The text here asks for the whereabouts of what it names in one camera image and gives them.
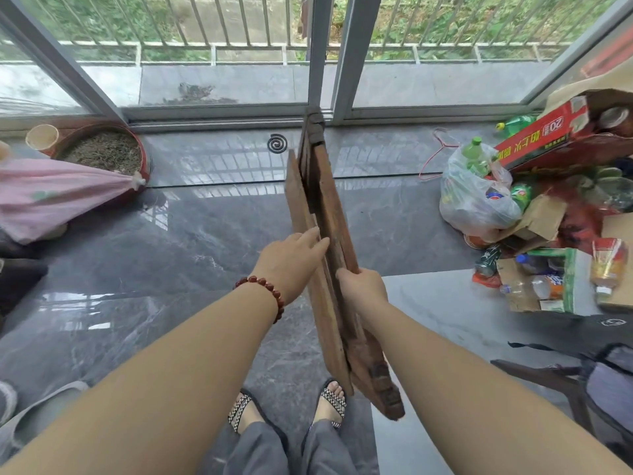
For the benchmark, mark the person's left hand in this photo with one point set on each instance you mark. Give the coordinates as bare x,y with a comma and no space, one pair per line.
289,264

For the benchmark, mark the person's right hand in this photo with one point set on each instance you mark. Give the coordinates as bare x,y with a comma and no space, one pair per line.
363,294

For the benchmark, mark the wooden folding table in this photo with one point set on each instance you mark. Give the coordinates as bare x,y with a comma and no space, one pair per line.
321,202

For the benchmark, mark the person's left forearm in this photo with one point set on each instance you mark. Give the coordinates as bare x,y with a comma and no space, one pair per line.
148,390

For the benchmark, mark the person's right forearm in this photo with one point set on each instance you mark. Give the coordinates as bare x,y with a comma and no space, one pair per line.
494,405

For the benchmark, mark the person's grey trousers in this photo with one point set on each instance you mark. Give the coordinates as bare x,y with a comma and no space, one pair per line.
262,452

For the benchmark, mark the black white woven sandal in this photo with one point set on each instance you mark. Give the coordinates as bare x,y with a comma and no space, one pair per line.
242,413
331,400

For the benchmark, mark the black mosquito coil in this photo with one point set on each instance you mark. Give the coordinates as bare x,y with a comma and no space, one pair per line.
277,143

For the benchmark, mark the red plastic wrapper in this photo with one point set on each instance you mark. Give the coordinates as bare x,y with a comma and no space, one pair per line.
487,280

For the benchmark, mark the dark drink can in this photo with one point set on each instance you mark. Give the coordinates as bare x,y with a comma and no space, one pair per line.
487,262

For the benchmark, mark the white plastic bag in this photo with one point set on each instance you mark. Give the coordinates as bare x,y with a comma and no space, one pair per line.
475,202

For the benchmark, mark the clear plastic bottle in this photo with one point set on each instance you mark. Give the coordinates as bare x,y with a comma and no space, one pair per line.
534,287

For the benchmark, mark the green plastic bottle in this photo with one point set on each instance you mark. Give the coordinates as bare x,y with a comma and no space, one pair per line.
475,153
517,124

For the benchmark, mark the green drink can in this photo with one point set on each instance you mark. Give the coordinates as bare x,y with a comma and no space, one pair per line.
520,195

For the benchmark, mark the dark wooden side chair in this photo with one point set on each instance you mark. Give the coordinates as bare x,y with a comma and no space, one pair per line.
544,378

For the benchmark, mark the green white carton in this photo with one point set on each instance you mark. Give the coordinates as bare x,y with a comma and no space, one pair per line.
576,286

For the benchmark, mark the red round basin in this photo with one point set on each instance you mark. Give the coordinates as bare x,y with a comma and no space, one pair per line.
106,153

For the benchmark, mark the grey sliding glass door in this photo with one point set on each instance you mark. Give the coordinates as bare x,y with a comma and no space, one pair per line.
356,44
321,44

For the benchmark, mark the red plastic bag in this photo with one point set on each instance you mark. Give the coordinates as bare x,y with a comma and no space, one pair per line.
578,217

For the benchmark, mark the white cloth bundle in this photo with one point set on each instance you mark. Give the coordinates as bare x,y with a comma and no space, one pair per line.
54,232

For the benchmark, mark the red printed carton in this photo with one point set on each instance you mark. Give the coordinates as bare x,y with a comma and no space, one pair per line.
544,138

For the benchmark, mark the pink folded umbrella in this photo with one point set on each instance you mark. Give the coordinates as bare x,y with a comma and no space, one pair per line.
59,192

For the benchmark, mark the yellow snack packet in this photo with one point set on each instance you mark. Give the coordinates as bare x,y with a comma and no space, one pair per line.
608,262

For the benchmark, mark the brown printed cardboard box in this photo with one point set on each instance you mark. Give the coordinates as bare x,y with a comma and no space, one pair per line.
618,227

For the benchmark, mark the dark cloth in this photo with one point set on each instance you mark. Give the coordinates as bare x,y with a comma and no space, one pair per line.
20,277

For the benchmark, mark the brown paper cup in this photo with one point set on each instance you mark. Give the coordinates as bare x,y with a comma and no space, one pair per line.
42,139

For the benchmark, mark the grey rubber slipper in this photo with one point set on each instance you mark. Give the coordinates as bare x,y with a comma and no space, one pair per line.
44,415

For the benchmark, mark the brown capped bottle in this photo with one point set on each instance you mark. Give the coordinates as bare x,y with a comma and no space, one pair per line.
613,121

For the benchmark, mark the tan rubber slipper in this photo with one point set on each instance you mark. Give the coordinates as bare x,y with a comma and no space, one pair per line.
6,400

